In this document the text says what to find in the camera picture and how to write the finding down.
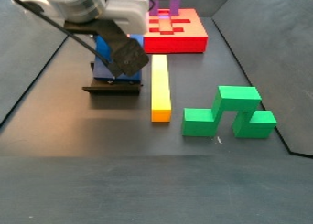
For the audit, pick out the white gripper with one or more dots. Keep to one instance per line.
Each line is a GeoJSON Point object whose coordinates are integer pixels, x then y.
{"type": "Point", "coordinates": [128, 13]}

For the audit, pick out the blue U-shaped block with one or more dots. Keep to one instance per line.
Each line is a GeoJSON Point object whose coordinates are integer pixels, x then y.
{"type": "Point", "coordinates": [100, 71]}

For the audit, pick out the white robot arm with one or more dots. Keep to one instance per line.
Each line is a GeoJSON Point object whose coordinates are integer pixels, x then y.
{"type": "Point", "coordinates": [77, 11]}

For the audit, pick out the black fixture holder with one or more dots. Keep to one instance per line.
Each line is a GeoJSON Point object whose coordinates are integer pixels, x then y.
{"type": "Point", "coordinates": [112, 87]}

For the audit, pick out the purple U-shaped block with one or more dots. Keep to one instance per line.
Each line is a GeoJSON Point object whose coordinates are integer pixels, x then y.
{"type": "Point", "coordinates": [175, 6]}

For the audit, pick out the red base block with recesses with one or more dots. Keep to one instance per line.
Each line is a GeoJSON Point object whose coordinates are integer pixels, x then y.
{"type": "Point", "coordinates": [175, 33]}

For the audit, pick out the yellow long bar block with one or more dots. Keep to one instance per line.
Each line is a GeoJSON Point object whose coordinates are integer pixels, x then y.
{"type": "Point", "coordinates": [160, 100]}

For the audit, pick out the green stepped arch block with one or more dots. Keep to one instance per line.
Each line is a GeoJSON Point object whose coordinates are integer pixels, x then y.
{"type": "Point", "coordinates": [251, 122]}

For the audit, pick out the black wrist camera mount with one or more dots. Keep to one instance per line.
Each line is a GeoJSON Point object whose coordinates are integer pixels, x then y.
{"type": "Point", "coordinates": [127, 55]}

